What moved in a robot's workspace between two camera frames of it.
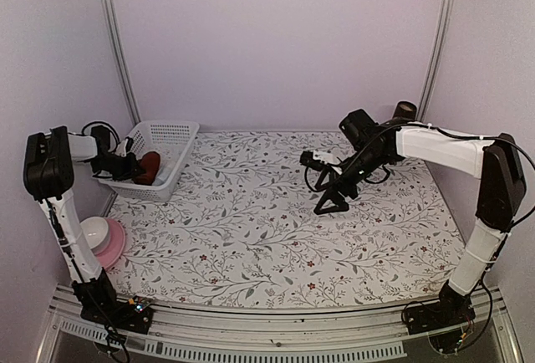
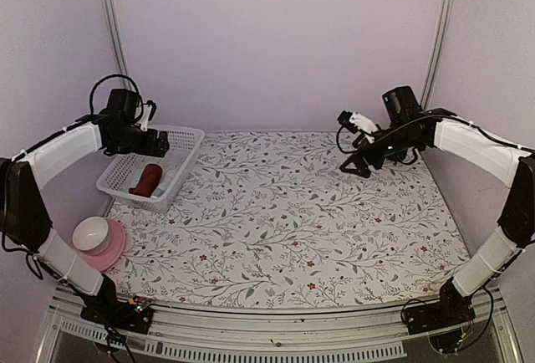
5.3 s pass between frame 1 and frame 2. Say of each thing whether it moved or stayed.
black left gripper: moved
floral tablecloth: stayed
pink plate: stayed
